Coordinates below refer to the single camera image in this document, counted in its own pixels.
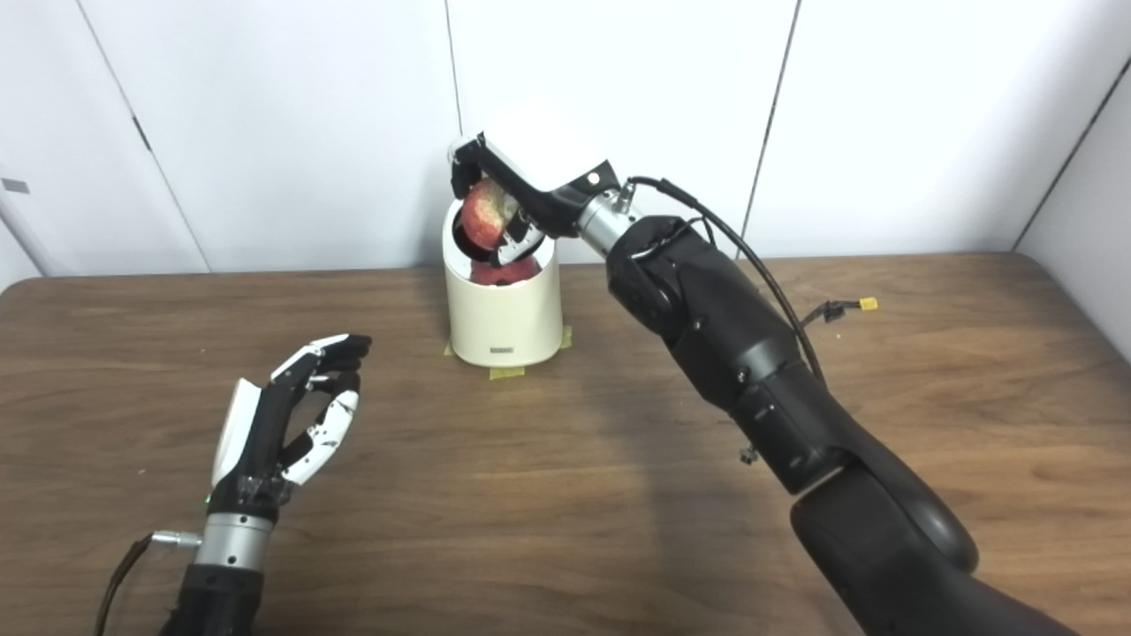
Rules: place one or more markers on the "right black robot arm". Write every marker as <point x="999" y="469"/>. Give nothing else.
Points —
<point x="733" y="336"/>

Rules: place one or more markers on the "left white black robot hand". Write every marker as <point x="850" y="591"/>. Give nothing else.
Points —
<point x="252" y="433"/>

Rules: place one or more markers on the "red apple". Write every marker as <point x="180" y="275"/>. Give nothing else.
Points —
<point x="482" y="216"/>

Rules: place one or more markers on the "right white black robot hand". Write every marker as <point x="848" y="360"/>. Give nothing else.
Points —
<point x="548" y="159"/>

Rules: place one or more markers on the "cream-colored round bin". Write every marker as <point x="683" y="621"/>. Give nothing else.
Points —
<point x="504" y="318"/>

